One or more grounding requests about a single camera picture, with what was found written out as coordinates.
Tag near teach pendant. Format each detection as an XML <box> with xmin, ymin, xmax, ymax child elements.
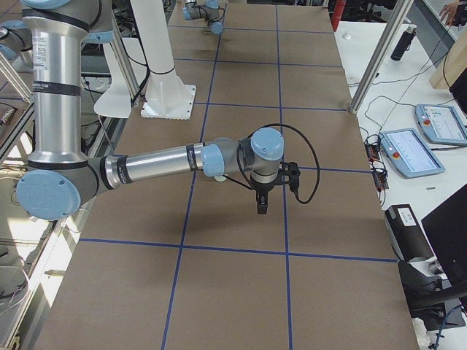
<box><xmin>379</xmin><ymin>128</ymin><xmax>445</xmax><ymax>179</ymax></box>

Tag brown paper table mat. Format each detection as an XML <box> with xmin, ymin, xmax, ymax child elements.
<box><xmin>35</xmin><ymin>4</ymin><xmax>417</xmax><ymax>349</ymax></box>

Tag far teach pendant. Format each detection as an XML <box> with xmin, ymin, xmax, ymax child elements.
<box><xmin>415</xmin><ymin>104</ymin><xmax>466</xmax><ymax>146</ymax></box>

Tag black device box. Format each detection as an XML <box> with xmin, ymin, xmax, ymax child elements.
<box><xmin>385</xmin><ymin>204</ymin><xmax>434</xmax><ymax>263</ymax></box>

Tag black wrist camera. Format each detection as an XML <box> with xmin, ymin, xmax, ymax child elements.
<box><xmin>282</xmin><ymin>162</ymin><xmax>301</xmax><ymax>195</ymax></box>

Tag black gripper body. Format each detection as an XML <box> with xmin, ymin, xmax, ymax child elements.
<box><xmin>251</xmin><ymin>179</ymin><xmax>275</xmax><ymax>207</ymax></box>

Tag white pedestal column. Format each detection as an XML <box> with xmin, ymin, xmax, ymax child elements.
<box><xmin>131</xmin><ymin>0</ymin><xmax>196</xmax><ymax>120</ymax></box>

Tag aluminium frame post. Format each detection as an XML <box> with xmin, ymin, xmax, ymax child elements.
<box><xmin>349</xmin><ymin>0</ymin><xmax>414</xmax><ymax>114</ymax></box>

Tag black monitor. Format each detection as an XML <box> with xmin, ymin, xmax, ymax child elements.
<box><xmin>398</xmin><ymin>186</ymin><xmax>466</xmax><ymax>330</ymax></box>

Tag teach pendant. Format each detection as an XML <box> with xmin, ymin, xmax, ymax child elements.
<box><xmin>379</xmin><ymin>128</ymin><xmax>445</xmax><ymax>179</ymax></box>
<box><xmin>415</xmin><ymin>104</ymin><xmax>466</xmax><ymax>146</ymax></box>

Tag black camera cable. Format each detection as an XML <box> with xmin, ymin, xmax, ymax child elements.
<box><xmin>236</xmin><ymin>124</ymin><xmax>322</xmax><ymax>204</ymax></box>

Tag black water bottle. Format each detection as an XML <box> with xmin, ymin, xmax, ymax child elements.
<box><xmin>390</xmin><ymin>24</ymin><xmax>417</xmax><ymax>61</ymax></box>

